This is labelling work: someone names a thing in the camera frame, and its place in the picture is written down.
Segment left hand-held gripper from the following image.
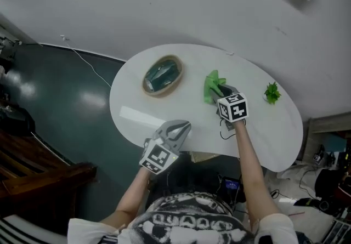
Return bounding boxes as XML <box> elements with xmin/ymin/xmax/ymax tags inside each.
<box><xmin>139</xmin><ymin>120</ymin><xmax>192</xmax><ymax>175</ymax></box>

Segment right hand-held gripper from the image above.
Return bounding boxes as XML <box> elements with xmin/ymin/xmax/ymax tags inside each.
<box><xmin>208</xmin><ymin>84</ymin><xmax>249</xmax><ymax>132</ymax></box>

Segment green cloth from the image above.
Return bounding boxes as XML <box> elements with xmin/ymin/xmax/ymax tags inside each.
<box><xmin>203</xmin><ymin>69</ymin><xmax>227</xmax><ymax>105</ymax></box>

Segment person's left forearm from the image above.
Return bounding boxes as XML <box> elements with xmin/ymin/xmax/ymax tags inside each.
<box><xmin>98</xmin><ymin>167</ymin><xmax>150</xmax><ymax>225</ymax></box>

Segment person's right forearm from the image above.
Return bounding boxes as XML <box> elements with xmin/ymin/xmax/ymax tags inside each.
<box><xmin>234</xmin><ymin>121</ymin><xmax>281</xmax><ymax>223</ymax></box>

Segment white oval table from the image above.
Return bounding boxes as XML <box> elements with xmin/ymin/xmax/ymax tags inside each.
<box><xmin>109</xmin><ymin>43</ymin><xmax>304</xmax><ymax>173</ymax></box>

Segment round woven basket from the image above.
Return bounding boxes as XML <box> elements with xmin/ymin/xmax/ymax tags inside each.
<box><xmin>141</xmin><ymin>54</ymin><xmax>184</xmax><ymax>99</ymax></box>

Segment person's black trousers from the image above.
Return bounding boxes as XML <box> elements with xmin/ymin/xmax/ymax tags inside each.
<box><xmin>149</xmin><ymin>152</ymin><xmax>245</xmax><ymax>203</ymax></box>

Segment small potted green plant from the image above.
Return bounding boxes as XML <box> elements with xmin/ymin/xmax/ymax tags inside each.
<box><xmin>263</xmin><ymin>81</ymin><xmax>282</xmax><ymax>105</ymax></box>

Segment dark green pouch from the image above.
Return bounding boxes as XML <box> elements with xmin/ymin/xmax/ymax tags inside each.
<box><xmin>144</xmin><ymin>59</ymin><xmax>180</xmax><ymax>93</ymax></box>

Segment black device with screen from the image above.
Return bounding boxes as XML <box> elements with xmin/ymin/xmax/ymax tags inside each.
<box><xmin>220</xmin><ymin>177</ymin><xmax>242</xmax><ymax>192</ymax></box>

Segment person's black and white shirt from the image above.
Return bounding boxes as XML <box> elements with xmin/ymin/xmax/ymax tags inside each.
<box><xmin>67</xmin><ymin>191</ymin><xmax>300</xmax><ymax>244</ymax></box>

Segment white floor sheet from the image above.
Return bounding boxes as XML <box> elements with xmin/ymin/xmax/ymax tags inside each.
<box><xmin>275</xmin><ymin>164</ymin><xmax>316</xmax><ymax>181</ymax></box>

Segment grey shelf unit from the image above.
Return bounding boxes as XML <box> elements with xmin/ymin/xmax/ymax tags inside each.
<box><xmin>297</xmin><ymin>112</ymin><xmax>351</xmax><ymax>162</ymax></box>

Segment dark wooden staircase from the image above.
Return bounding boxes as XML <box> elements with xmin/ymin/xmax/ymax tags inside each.
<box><xmin>0</xmin><ymin>127</ymin><xmax>98</xmax><ymax>222</ymax></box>

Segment black bag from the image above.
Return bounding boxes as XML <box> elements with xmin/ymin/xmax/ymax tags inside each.
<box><xmin>0</xmin><ymin>105</ymin><xmax>36</xmax><ymax>137</ymax></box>

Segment black white striped mat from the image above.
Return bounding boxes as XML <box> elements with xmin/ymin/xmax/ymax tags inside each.
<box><xmin>0</xmin><ymin>214</ymin><xmax>69</xmax><ymax>244</ymax></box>

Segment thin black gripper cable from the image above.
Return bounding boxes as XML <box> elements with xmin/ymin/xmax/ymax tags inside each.
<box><xmin>219</xmin><ymin>119</ymin><xmax>238</xmax><ymax>140</ymax></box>

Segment white wall cable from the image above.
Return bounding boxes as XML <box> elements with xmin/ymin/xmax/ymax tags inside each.
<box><xmin>60</xmin><ymin>34</ymin><xmax>112</xmax><ymax>89</ymax></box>

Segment black floor cable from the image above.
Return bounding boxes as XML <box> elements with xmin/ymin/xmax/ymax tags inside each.
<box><xmin>298</xmin><ymin>168</ymin><xmax>319</xmax><ymax>192</ymax></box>

